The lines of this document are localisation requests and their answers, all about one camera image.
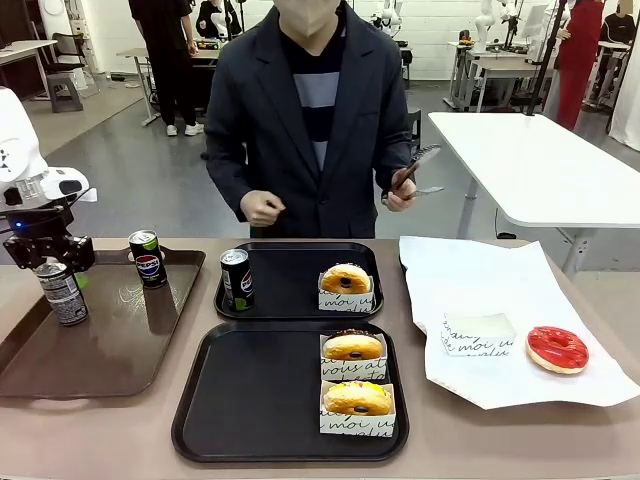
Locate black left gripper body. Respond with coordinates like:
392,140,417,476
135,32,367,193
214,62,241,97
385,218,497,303
0,202,76,245

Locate grey drink can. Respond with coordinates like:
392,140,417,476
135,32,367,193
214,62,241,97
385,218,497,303
33,260,90,327

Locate black Pepsi can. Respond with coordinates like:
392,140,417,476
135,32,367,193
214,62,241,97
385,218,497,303
127,229,168,290
219,248,255,312

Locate dark serving tongs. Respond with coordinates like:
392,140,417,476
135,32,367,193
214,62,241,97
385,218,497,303
381,143,445,204

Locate person's right forearm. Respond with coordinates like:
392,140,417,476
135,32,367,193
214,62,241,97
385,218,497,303
203,139,261,211

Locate person's left forearm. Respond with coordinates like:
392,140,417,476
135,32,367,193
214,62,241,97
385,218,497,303
372,114,417,176

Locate person's right hand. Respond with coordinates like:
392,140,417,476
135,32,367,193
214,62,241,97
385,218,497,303
239,189,288,228

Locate person's left hand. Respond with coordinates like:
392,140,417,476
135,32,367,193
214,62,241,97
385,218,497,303
383,167,418,214

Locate brown plastic tray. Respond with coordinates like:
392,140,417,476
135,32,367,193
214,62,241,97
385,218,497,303
0,248,207,400

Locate grey step stool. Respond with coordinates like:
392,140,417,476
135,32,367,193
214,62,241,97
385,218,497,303
47,72,85,113

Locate white desk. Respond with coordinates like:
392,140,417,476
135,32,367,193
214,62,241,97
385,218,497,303
0,38,59,121

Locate black office chair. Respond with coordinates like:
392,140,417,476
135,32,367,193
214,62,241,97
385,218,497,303
47,31,89,76

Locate beige background table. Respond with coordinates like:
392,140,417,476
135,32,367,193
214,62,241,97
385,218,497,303
117,47,221,126

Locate person with white shoes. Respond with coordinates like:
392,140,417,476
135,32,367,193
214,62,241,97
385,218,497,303
128,0,205,138

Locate smaller black square tray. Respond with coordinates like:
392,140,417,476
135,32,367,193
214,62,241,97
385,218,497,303
213,241,385,321

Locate larger black square tray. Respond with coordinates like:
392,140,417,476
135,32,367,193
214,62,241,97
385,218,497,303
171,319,411,464

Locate person in dark blazer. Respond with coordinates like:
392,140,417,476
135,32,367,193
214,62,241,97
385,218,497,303
203,0,417,240

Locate person in black clothes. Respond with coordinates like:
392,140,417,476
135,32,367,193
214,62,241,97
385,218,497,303
195,0,216,40

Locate beige face mask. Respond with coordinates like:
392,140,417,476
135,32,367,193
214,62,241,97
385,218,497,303
276,0,344,57

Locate black stool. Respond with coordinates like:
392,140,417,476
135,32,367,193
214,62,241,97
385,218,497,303
407,108,423,151

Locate white paper sheet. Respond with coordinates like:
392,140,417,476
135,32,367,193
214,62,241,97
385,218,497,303
398,235,640,411

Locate white script print donut box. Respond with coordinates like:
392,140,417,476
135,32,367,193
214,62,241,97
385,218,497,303
440,312,517,359

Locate grey background work table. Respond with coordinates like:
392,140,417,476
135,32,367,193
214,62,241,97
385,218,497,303
449,39,556,112

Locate large white table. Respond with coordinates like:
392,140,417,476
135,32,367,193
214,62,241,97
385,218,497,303
428,110,640,281

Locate red iced donut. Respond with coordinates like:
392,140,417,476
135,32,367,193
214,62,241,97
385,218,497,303
525,325,590,375

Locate black stand pole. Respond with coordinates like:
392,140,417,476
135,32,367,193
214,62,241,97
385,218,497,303
524,0,571,116

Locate person in red apron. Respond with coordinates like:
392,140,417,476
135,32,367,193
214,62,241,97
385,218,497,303
542,0,607,132

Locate seated person in black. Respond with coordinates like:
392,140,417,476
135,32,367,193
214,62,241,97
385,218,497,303
597,0,639,101

